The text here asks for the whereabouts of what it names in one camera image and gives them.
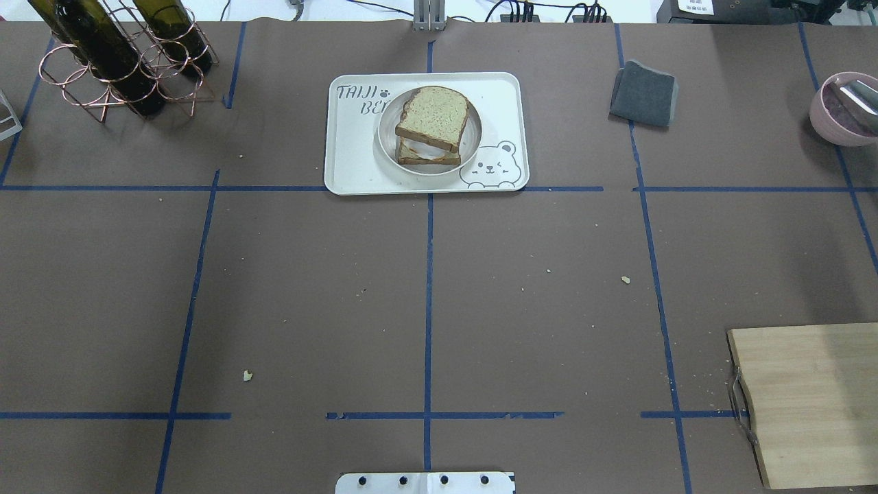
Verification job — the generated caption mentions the white round plate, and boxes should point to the white round plate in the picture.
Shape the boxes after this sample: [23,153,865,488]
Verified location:
[377,86,482,177]

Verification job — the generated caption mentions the bread slice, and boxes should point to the bread slice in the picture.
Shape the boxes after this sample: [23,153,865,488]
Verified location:
[394,86,470,152]
[396,137,462,167]

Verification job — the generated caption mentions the white bear serving tray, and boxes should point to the white bear serving tray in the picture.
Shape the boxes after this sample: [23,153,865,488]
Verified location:
[324,72,530,195]

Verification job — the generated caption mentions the fried egg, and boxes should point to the fried egg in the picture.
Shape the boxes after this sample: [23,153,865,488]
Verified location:
[398,137,459,163]

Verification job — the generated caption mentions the grey folded cloth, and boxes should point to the grey folded cloth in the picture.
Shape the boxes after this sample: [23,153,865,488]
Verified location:
[609,59,680,128]

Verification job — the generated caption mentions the dark green wine bottle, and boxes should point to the dark green wine bottle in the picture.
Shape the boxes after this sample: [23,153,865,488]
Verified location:
[134,1,214,79]
[27,0,88,66]
[56,1,165,117]

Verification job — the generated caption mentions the wooden cutting board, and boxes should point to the wooden cutting board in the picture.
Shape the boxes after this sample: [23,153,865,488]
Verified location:
[727,322,877,490]

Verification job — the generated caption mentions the pink bowl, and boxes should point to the pink bowl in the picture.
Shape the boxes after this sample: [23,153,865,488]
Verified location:
[809,72,877,147]

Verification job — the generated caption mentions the metal scoop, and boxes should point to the metal scoop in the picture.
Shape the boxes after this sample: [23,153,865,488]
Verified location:
[830,78,877,126]

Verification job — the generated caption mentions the aluminium frame post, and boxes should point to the aluminium frame post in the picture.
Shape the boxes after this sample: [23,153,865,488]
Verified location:
[413,0,447,32]

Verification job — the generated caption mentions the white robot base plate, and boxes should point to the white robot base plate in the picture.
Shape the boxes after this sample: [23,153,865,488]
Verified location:
[335,471,517,493]

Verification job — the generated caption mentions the copper wire bottle rack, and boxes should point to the copper wire bottle rack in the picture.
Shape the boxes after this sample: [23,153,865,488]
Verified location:
[30,1,219,122]

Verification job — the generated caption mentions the white wire cup rack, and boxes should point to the white wire cup rack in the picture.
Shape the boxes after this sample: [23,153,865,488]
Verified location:
[0,91,23,141]

